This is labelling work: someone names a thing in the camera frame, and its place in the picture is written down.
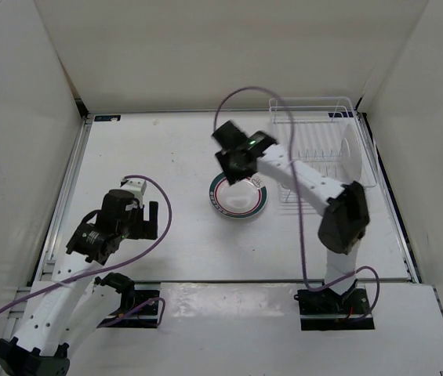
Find green rimmed white plate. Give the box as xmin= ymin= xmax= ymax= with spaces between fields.
xmin=212 ymin=208 xmax=265 ymax=223

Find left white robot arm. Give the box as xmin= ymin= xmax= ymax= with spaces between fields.
xmin=0 ymin=188 xmax=158 ymax=375

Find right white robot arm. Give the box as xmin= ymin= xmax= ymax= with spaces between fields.
xmin=212 ymin=121 xmax=370 ymax=313

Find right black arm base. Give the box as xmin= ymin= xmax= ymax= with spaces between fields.
xmin=293 ymin=287 xmax=375 ymax=331

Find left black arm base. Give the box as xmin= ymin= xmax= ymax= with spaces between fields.
xmin=98 ymin=285 xmax=166 ymax=329

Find blue label sticker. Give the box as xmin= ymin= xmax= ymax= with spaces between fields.
xmin=93 ymin=115 xmax=122 ymax=122

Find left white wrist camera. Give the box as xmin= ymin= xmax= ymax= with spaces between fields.
xmin=121 ymin=178 xmax=147 ymax=207

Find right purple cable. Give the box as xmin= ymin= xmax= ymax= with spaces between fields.
xmin=212 ymin=86 xmax=381 ymax=323

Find aluminium table rail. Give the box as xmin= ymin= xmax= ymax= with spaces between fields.
xmin=27 ymin=115 xmax=92 ymax=287

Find white wire dish rack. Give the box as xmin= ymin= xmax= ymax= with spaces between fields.
xmin=269 ymin=96 xmax=379 ymax=204

